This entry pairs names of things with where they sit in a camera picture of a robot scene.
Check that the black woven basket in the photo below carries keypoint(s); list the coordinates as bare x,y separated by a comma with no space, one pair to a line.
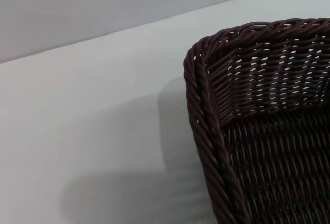
270,136

